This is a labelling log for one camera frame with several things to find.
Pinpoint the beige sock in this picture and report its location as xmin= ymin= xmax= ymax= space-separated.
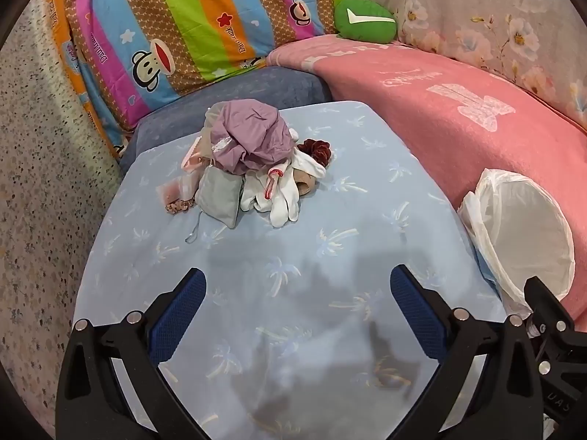
xmin=293 ymin=169 xmax=322 ymax=195

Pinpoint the green cushion with white mark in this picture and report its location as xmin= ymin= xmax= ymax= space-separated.
xmin=334 ymin=0 xmax=398 ymax=45

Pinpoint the dark red velvet scrunchie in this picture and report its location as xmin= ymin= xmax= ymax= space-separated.
xmin=296 ymin=138 xmax=335 ymax=166

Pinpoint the colourful monkey-print pillow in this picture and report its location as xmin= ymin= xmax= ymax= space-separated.
xmin=43 ymin=0 xmax=347 ymax=157

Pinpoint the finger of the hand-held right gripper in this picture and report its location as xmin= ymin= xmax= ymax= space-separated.
xmin=524 ymin=277 xmax=579 ymax=377

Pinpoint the red striped white strap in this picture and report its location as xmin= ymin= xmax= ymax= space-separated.
xmin=262 ymin=169 xmax=286 ymax=199

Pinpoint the bin with white plastic liner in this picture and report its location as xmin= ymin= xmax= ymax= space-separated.
xmin=456 ymin=168 xmax=576 ymax=317

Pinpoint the pink cloth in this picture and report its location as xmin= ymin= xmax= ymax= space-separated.
xmin=181 ymin=140 xmax=214 ymax=172

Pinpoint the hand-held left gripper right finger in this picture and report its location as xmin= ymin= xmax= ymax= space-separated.
xmin=390 ymin=264 xmax=544 ymax=440

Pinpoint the floral beige pillow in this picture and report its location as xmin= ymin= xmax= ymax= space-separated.
xmin=342 ymin=0 xmax=587 ymax=129

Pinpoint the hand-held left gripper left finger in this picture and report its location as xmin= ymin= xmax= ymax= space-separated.
xmin=55 ymin=268 xmax=208 ymax=440

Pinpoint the light blue palm-print tablecloth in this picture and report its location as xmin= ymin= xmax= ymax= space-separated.
xmin=73 ymin=101 xmax=510 ymax=440

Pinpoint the purple cloth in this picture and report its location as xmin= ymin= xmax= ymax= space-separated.
xmin=208 ymin=102 xmax=296 ymax=176

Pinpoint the blue-grey sofa cushion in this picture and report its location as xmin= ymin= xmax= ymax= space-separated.
xmin=118 ymin=66 xmax=333 ymax=175

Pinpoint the pink blanket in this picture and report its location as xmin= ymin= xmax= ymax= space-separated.
xmin=266 ymin=34 xmax=587 ymax=312

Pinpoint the white cotton glove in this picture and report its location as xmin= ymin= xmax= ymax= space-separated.
xmin=268 ymin=151 xmax=327 ymax=228
xmin=241 ymin=169 xmax=276 ymax=214

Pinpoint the grey drawstring pouch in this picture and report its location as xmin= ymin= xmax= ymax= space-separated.
xmin=185 ymin=165 xmax=244 ymax=243

